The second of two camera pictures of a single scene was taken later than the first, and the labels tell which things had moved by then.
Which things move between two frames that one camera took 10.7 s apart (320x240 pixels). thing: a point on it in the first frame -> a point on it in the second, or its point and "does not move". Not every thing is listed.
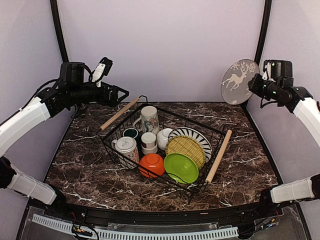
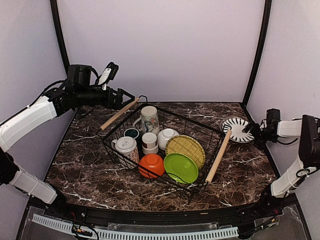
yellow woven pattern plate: (188, 146) does not move
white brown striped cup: (148, 145) does not move
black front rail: (258, 211) does not move
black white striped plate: (195, 134) -> (236, 125)
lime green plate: (180, 168) does not move
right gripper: (254, 86) -> (260, 144)
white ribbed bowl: (162, 138) does not move
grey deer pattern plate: (234, 87) -> (236, 125)
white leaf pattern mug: (125, 147) does not move
